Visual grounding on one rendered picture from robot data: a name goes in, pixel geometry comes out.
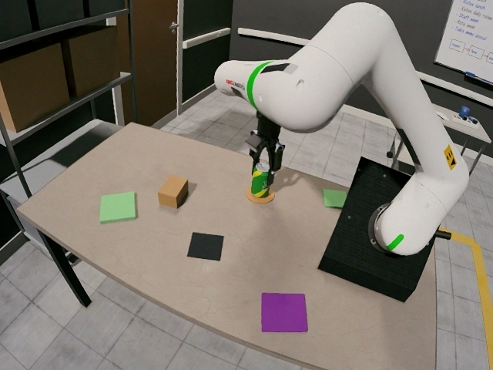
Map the tan cardboard box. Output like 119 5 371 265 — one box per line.
158 175 189 209

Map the green and yellow drink can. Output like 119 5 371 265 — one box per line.
251 162 270 197

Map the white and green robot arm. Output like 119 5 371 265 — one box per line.
214 2 469 255

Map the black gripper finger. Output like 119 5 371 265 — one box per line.
265 140 285 186
249 129 262 175

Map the purple flat square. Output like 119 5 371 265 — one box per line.
261 293 307 332

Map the tan round flat disc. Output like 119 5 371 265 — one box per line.
246 185 274 204

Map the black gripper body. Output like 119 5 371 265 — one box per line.
257 120 281 148

